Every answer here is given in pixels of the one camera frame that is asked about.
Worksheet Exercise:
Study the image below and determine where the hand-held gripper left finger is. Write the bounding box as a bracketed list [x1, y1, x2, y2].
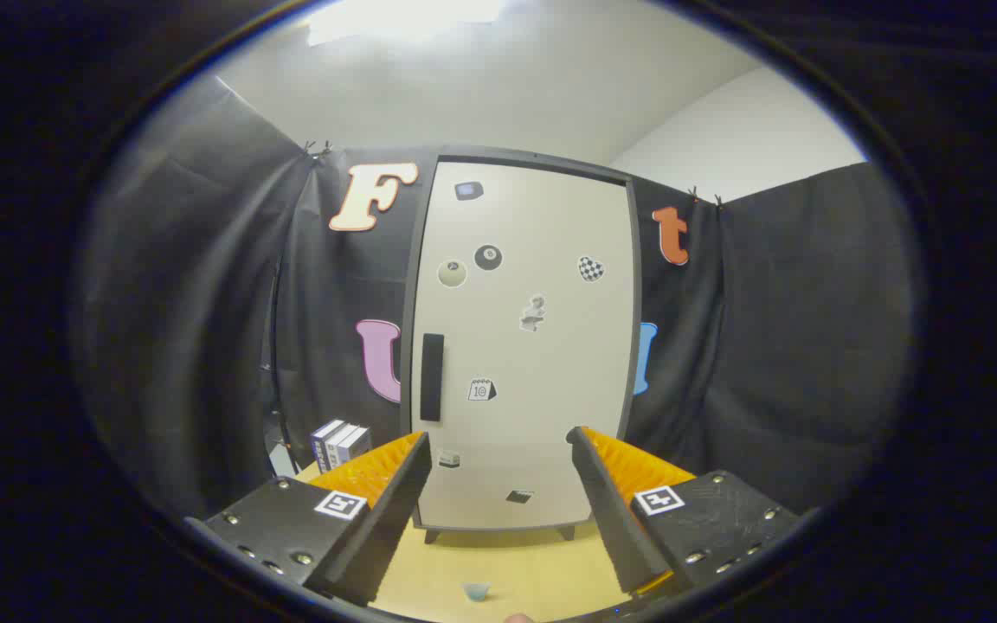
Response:
[183, 430, 433, 607]

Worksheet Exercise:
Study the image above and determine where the black backdrop cloth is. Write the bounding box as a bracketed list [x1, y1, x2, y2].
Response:
[74, 74, 919, 520]

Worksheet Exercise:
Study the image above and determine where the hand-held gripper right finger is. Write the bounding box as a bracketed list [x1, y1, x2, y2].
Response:
[565, 425, 815, 598]

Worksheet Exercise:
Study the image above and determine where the thin black stand pole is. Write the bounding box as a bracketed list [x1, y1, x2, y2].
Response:
[267, 255, 295, 455]

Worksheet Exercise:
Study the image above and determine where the white blue book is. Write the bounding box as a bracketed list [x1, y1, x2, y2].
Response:
[325, 423, 359, 470]

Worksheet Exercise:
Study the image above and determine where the white cabinet door black handle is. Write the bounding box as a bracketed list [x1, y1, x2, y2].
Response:
[412, 160, 638, 530]

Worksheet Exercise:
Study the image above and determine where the dark blue book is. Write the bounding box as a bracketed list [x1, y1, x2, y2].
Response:
[311, 420, 345, 472]

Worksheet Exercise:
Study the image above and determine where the grey cabinet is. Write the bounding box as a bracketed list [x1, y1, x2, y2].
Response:
[401, 145, 643, 544]

